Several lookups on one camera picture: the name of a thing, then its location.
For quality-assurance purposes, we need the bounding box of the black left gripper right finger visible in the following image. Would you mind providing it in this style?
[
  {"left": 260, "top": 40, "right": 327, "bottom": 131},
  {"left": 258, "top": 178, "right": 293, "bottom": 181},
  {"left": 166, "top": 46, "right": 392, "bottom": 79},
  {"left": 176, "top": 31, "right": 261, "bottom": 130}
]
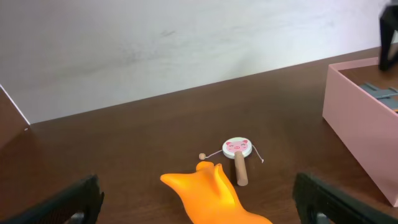
[{"left": 292, "top": 172, "right": 397, "bottom": 224}]

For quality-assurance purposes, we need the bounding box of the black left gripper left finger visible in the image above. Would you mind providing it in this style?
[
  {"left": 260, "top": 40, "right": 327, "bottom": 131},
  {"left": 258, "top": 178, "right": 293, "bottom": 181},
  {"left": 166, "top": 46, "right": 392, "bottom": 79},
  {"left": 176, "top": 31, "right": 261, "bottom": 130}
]
[{"left": 1, "top": 175, "right": 104, "bottom": 224}]

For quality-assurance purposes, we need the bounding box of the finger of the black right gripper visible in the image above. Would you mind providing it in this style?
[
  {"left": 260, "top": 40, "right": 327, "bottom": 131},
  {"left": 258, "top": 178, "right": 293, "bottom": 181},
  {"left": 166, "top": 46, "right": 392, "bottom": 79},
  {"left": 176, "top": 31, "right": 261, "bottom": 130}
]
[{"left": 379, "top": 4, "right": 397, "bottom": 71}]

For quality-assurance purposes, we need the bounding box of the yellow grey toy truck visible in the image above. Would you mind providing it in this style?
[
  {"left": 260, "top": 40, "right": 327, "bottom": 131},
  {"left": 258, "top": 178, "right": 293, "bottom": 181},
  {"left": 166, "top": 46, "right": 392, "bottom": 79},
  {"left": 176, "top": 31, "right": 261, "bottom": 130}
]
[{"left": 360, "top": 83, "right": 397, "bottom": 113}]

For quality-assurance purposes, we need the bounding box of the pink cardboard box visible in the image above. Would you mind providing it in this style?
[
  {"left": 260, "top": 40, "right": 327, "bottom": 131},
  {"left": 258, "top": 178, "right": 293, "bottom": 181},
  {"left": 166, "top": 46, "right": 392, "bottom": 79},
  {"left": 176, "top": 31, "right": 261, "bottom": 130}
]
[{"left": 323, "top": 58, "right": 397, "bottom": 207}]

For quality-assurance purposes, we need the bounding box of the pig face rattle drum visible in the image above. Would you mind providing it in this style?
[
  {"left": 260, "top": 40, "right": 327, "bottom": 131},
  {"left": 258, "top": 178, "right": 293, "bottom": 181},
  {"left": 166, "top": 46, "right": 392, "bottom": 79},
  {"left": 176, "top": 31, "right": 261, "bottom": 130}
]
[{"left": 198, "top": 137, "right": 264, "bottom": 187}]

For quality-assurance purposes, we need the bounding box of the orange rubber dolphin toy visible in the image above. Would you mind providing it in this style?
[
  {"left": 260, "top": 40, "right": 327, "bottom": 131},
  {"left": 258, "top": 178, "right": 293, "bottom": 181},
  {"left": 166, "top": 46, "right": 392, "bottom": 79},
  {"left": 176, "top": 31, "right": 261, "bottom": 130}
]
[{"left": 160, "top": 161, "right": 271, "bottom": 224}]

